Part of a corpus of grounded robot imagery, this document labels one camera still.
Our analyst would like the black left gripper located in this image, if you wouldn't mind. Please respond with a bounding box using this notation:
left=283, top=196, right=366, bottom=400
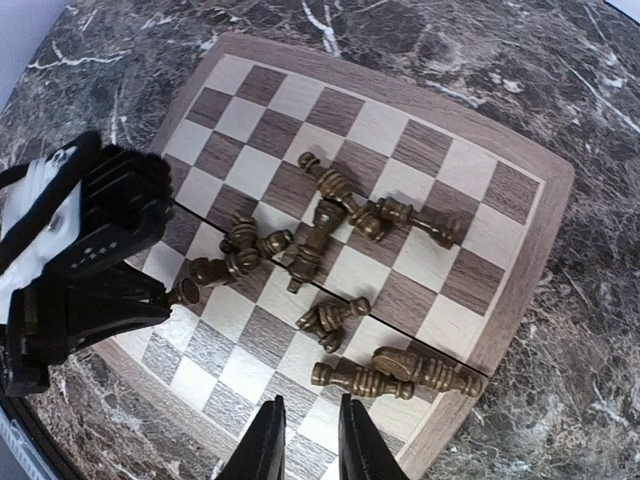
left=1, top=132, right=174, bottom=397

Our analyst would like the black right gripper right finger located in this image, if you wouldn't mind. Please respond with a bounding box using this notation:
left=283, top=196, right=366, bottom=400
left=338, top=394, right=405, bottom=480

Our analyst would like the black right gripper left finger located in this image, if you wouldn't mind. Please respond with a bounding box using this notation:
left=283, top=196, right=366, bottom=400
left=217, top=395, right=286, bottom=480

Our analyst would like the dark wooden pawn piece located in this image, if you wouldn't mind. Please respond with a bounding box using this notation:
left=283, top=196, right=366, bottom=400
left=166, top=277, right=200, bottom=306

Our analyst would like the wooden chess board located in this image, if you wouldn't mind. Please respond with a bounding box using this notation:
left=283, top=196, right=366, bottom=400
left=96, top=34, right=574, bottom=479

